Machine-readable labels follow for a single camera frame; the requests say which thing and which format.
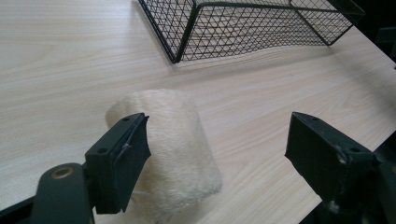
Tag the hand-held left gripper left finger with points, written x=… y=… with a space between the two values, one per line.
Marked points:
x=120 y=169

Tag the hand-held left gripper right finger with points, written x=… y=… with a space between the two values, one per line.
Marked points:
x=327 y=161

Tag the white towel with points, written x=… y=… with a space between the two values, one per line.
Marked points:
x=177 y=149

